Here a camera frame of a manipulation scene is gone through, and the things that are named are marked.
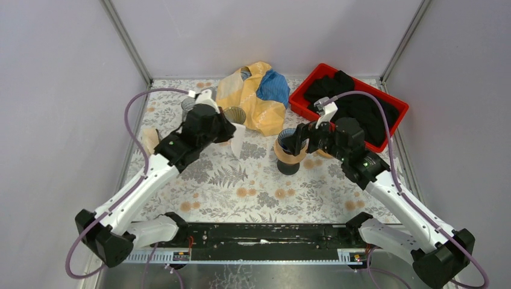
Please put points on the orange filter holder box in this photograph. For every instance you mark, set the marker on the orange filter holder box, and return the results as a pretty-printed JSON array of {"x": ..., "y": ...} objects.
[{"x": 150, "y": 139}]

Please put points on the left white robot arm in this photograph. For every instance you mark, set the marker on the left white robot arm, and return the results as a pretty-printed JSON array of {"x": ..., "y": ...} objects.
[{"x": 110, "y": 231}]

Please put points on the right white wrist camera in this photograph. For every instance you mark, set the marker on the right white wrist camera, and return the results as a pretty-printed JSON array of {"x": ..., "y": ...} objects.
[{"x": 326, "y": 110}]

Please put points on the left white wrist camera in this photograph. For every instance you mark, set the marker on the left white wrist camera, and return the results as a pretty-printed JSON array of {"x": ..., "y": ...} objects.
[{"x": 207, "y": 97}]

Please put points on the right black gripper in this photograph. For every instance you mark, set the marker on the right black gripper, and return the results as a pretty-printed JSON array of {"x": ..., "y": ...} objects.
[{"x": 308, "y": 130}]

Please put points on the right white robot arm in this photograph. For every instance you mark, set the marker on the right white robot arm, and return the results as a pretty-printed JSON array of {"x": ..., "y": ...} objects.
[{"x": 436, "y": 251}]

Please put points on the dark glass carafe red rim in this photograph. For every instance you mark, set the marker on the dark glass carafe red rim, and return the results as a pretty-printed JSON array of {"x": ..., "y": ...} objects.
[{"x": 287, "y": 169}]

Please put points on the clear glass pitcher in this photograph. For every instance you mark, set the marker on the clear glass pitcher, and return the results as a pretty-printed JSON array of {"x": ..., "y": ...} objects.
[{"x": 186, "y": 106}]

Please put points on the wooden ring holder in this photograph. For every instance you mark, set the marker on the wooden ring holder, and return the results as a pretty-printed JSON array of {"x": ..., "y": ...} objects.
[
  {"x": 323, "y": 154},
  {"x": 289, "y": 158}
]

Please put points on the floral table mat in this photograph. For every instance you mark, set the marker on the floral table mat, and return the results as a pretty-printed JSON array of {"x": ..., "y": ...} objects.
[{"x": 220, "y": 187}]

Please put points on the white paper coffee filter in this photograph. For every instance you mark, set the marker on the white paper coffee filter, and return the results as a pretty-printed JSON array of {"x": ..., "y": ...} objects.
[{"x": 237, "y": 140}]

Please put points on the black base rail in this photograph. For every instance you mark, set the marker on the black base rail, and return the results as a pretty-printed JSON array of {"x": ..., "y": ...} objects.
[{"x": 264, "y": 241}]

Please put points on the clear grey glass dripper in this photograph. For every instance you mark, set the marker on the clear grey glass dripper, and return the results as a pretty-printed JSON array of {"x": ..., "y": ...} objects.
[{"x": 235, "y": 115}]

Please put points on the black cloth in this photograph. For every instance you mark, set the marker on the black cloth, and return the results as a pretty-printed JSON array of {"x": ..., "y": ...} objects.
[{"x": 356, "y": 106}]

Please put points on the blue cloth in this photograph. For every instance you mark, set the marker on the blue cloth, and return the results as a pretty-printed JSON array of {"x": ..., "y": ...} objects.
[{"x": 274, "y": 87}]

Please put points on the yellow cloth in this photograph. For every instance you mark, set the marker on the yellow cloth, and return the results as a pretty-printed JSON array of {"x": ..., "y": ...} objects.
[{"x": 239, "y": 90}]

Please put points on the red plastic bin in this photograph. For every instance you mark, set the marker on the red plastic bin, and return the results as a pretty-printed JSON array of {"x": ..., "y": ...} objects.
[{"x": 394, "y": 108}]

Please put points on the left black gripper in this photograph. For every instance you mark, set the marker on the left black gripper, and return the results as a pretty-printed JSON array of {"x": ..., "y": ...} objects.
[{"x": 223, "y": 127}]

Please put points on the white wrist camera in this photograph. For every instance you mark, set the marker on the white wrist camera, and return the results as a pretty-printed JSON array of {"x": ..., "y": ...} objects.
[
  {"x": 207, "y": 97},
  {"x": 326, "y": 110}
]

